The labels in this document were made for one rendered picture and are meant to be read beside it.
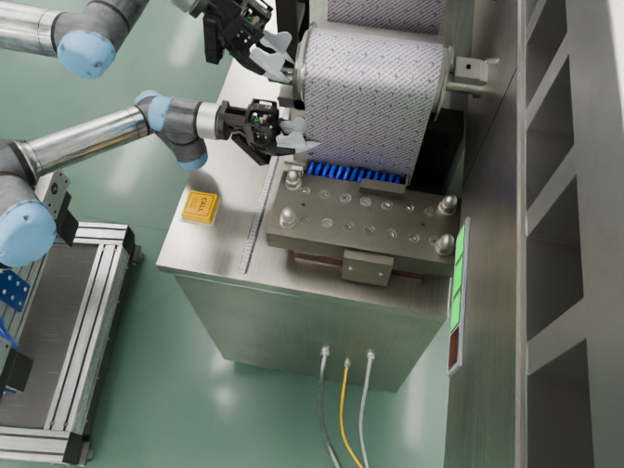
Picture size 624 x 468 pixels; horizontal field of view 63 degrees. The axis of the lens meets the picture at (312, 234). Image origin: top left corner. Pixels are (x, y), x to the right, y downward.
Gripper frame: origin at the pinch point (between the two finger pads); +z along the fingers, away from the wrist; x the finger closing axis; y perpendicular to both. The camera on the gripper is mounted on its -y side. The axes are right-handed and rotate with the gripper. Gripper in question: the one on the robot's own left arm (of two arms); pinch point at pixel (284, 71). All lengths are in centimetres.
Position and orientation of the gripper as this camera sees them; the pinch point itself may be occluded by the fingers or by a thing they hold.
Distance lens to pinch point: 103.3
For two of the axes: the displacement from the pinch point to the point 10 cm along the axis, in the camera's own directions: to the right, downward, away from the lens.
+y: 6.3, -2.6, -7.4
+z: 7.6, 4.4, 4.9
